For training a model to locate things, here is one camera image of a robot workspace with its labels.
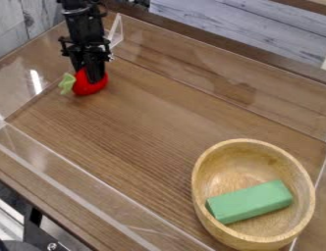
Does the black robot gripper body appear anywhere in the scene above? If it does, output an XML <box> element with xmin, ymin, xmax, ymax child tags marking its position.
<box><xmin>58</xmin><ymin>9</ymin><xmax>111</xmax><ymax>60</ymax></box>

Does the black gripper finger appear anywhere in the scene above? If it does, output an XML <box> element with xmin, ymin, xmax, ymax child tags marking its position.
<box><xmin>71</xmin><ymin>52</ymin><xmax>101</xmax><ymax>83</ymax></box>
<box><xmin>97</xmin><ymin>59</ymin><xmax>109</xmax><ymax>81</ymax></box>

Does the red plush strawberry green stem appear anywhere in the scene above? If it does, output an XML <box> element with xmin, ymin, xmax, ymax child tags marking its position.
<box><xmin>58</xmin><ymin>68</ymin><xmax>108</xmax><ymax>96</ymax></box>

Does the light wooden bowl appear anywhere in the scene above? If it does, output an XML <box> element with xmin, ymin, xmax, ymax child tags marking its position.
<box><xmin>191</xmin><ymin>138</ymin><xmax>316</xmax><ymax>251</ymax></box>

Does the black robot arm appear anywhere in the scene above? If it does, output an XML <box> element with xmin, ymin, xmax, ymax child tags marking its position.
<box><xmin>57</xmin><ymin>0</ymin><xmax>112</xmax><ymax>84</ymax></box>

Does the green rectangular block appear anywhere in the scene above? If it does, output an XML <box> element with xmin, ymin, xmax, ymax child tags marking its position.
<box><xmin>206</xmin><ymin>179</ymin><xmax>294</xmax><ymax>225</ymax></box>

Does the clear acrylic corner bracket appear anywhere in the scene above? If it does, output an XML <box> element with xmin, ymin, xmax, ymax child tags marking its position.
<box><xmin>105</xmin><ymin>14</ymin><xmax>124</xmax><ymax>49</ymax></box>

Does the clear acrylic table enclosure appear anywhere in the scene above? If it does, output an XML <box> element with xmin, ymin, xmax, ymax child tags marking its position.
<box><xmin>0</xmin><ymin>10</ymin><xmax>326</xmax><ymax>251</ymax></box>

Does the black metal table mount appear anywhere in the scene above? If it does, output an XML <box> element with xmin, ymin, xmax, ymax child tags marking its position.
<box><xmin>24</xmin><ymin>205</ymin><xmax>87</xmax><ymax>251</ymax></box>

